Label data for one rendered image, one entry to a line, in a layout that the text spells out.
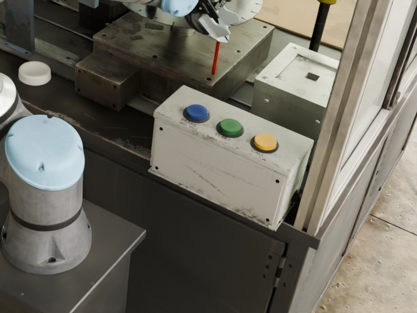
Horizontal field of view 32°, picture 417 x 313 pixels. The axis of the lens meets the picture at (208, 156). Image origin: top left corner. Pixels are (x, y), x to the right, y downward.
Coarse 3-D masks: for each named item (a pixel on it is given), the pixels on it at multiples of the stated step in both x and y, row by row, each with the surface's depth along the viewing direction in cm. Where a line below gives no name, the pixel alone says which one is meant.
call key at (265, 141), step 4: (256, 136) 129; (260, 136) 129; (264, 136) 129; (268, 136) 129; (272, 136) 130; (256, 140) 128; (260, 140) 128; (264, 140) 128; (268, 140) 128; (272, 140) 129; (256, 144) 128; (260, 144) 127; (264, 144) 127; (268, 144) 128; (272, 144) 128; (260, 148) 127; (264, 148) 127; (268, 148) 127; (272, 148) 128
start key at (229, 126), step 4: (224, 120) 131; (228, 120) 131; (232, 120) 132; (236, 120) 132; (220, 124) 130; (224, 124) 130; (228, 124) 131; (232, 124) 131; (236, 124) 131; (240, 124) 131; (220, 128) 130; (224, 128) 130; (228, 128) 130; (232, 128) 130; (236, 128) 130; (240, 128) 130; (224, 132) 130; (228, 132) 129; (232, 132) 129; (236, 132) 130
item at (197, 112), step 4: (192, 104) 134; (196, 104) 134; (188, 108) 133; (192, 108) 133; (196, 108) 133; (200, 108) 133; (204, 108) 133; (188, 112) 132; (192, 112) 132; (196, 112) 132; (200, 112) 132; (204, 112) 132; (188, 116) 132; (192, 116) 131; (196, 116) 131; (200, 116) 131; (204, 116) 132
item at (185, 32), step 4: (172, 28) 164; (176, 28) 163; (180, 28) 162; (176, 32) 163; (180, 32) 163; (184, 32) 163; (188, 32) 163; (192, 32) 164; (184, 36) 163; (188, 36) 164
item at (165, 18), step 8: (232, 0) 158; (240, 0) 159; (248, 0) 159; (256, 0) 160; (128, 8) 150; (136, 8) 150; (144, 8) 150; (152, 8) 151; (232, 8) 155; (240, 8) 156; (248, 8) 156; (256, 8) 157; (144, 16) 148; (152, 16) 148; (160, 16) 149; (168, 16) 149; (240, 16) 153; (248, 16) 154; (168, 24) 147; (176, 24) 147; (184, 24) 147; (232, 24) 150
